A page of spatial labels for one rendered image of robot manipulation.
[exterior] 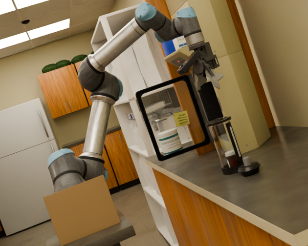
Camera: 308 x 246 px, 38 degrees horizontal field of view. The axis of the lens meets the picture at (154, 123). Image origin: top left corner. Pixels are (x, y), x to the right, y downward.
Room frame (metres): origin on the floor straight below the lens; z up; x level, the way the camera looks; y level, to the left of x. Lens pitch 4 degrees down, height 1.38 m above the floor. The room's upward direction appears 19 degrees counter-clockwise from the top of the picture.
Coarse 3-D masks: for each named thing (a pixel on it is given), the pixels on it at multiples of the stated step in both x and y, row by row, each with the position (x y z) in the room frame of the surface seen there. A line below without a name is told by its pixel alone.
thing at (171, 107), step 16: (144, 96) 2.39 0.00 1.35; (160, 96) 2.39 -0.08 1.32; (176, 96) 2.40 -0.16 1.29; (160, 112) 2.39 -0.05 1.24; (176, 112) 2.40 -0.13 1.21; (192, 112) 2.40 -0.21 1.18; (160, 128) 2.39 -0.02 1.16; (176, 128) 2.39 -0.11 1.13; (192, 128) 2.40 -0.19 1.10; (160, 144) 2.38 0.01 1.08; (176, 144) 2.39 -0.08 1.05; (192, 144) 2.40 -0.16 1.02
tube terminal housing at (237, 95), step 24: (192, 0) 2.11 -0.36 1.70; (216, 0) 2.19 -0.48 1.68; (216, 24) 2.13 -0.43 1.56; (216, 48) 2.12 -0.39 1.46; (240, 48) 2.27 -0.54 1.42; (216, 72) 2.11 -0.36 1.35; (240, 72) 2.19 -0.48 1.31; (240, 96) 2.13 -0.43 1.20; (240, 120) 2.12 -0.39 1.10; (264, 120) 2.28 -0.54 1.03; (240, 144) 2.11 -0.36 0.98
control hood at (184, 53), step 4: (180, 48) 2.09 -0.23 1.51; (184, 48) 2.09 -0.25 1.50; (188, 48) 2.10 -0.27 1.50; (176, 52) 2.13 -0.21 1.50; (180, 52) 2.09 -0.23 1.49; (184, 52) 2.09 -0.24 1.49; (188, 52) 2.10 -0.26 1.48; (192, 52) 2.10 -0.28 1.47; (168, 56) 2.29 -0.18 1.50; (172, 56) 2.23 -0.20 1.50; (176, 56) 2.19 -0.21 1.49; (180, 56) 2.16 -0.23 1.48; (184, 56) 2.13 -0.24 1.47; (188, 56) 2.10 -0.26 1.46; (164, 60) 2.40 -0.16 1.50; (168, 60) 2.35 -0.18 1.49; (172, 60) 2.31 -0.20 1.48
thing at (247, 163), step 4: (244, 160) 1.70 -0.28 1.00; (248, 160) 1.70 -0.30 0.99; (244, 164) 1.70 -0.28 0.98; (248, 164) 1.70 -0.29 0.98; (252, 164) 1.68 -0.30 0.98; (256, 164) 1.68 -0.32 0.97; (260, 164) 1.69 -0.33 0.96; (240, 168) 1.70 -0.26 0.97; (244, 168) 1.68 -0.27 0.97; (248, 168) 1.67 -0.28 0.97; (252, 168) 1.67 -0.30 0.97; (256, 168) 1.68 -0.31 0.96; (240, 172) 1.70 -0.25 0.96; (244, 172) 1.68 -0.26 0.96; (248, 172) 1.67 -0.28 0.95; (252, 172) 1.67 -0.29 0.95; (256, 172) 1.68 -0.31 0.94
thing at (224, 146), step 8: (216, 120) 1.88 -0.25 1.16; (216, 128) 1.80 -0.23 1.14; (224, 128) 1.79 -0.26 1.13; (216, 136) 1.80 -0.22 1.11; (224, 136) 1.79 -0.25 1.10; (216, 144) 1.82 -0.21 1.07; (224, 144) 1.79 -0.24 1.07; (224, 152) 1.80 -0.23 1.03; (232, 152) 1.79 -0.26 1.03; (224, 160) 1.80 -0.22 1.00; (232, 160) 1.79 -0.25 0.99
